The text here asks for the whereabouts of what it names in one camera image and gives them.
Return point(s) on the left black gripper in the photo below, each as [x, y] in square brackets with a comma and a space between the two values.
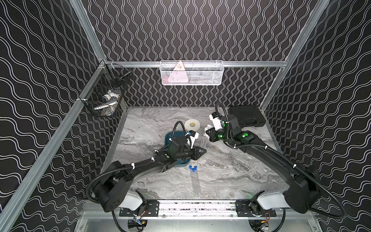
[191, 151]

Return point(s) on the blue capped test tube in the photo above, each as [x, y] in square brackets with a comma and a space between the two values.
[193, 180]
[197, 181]
[203, 141]

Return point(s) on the white wipe cloth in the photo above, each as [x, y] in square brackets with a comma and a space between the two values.
[206, 129]

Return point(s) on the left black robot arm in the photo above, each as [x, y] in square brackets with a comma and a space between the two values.
[110, 188]

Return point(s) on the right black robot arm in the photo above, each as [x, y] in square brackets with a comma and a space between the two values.
[304, 186]

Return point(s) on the black plastic case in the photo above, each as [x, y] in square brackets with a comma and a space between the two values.
[248, 115]

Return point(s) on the white tape roll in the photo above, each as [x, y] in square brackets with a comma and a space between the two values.
[192, 125]

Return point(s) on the teal plastic tray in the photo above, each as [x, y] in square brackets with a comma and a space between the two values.
[168, 137]

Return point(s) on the pink triangular card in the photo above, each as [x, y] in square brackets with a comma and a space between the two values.
[178, 75]

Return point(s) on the clear wire basket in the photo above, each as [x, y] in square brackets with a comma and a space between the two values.
[200, 73]

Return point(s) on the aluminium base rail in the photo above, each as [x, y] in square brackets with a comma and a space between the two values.
[201, 209]

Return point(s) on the black wire basket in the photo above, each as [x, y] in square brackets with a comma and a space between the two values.
[106, 95]

